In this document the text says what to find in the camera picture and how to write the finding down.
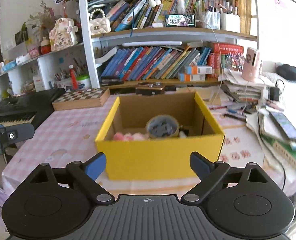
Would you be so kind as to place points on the row of leaning books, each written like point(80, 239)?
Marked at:
point(152, 62)

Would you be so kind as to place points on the black power adapter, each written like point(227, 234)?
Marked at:
point(274, 93)

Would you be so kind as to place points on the small dark grey object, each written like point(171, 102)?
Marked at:
point(183, 132)

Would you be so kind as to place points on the cream orange-bordered mat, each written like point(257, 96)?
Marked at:
point(240, 147)

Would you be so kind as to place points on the yellow tape roll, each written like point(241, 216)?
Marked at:
point(163, 126)

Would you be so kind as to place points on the green lid white jar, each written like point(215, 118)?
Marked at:
point(83, 82)

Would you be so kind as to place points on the red bottle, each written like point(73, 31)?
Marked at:
point(73, 77)

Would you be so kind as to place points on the yellow cardboard box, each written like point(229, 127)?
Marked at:
point(158, 159)

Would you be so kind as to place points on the pink floral ornament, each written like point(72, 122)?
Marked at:
point(63, 35)

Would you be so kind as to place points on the pink cylindrical holder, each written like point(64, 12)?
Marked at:
point(251, 66)

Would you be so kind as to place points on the smartphone on shelf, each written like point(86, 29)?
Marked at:
point(180, 20)

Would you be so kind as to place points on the black electronic keyboard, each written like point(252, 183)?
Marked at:
point(32, 108)

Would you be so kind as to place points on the pink checkered tablecloth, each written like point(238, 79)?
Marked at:
point(69, 135)

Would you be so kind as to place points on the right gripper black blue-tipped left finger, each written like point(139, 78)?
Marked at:
point(84, 177)

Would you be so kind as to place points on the wooden chessboard box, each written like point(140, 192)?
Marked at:
point(81, 99)

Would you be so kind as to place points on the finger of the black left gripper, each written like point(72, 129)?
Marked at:
point(19, 133)

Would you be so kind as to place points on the orange white carton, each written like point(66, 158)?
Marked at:
point(195, 73)

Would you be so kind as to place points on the white quilted pearl handbag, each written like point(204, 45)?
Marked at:
point(99, 25)

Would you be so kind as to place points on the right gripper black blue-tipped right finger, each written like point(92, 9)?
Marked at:
point(210, 174)

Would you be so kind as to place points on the white bookshelf frame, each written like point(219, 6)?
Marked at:
point(14, 12)

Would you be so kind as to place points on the green thick book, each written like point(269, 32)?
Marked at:
point(283, 149)

